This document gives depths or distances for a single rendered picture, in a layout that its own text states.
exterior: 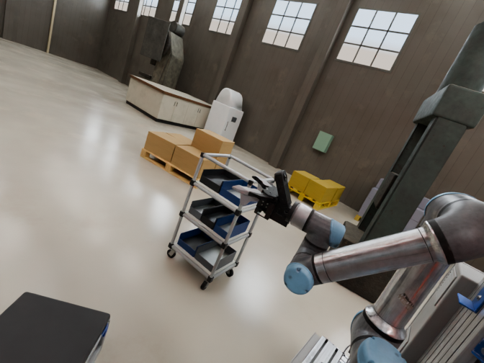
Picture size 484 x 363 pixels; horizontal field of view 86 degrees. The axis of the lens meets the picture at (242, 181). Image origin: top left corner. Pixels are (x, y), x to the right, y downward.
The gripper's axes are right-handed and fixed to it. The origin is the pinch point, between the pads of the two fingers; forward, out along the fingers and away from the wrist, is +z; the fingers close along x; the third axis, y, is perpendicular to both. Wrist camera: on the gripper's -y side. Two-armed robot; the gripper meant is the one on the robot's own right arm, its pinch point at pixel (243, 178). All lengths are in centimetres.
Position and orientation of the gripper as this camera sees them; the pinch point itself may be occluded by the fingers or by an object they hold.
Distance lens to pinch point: 87.2
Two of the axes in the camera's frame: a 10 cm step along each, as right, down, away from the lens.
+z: -8.4, -4.4, 3.2
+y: -3.0, 8.7, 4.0
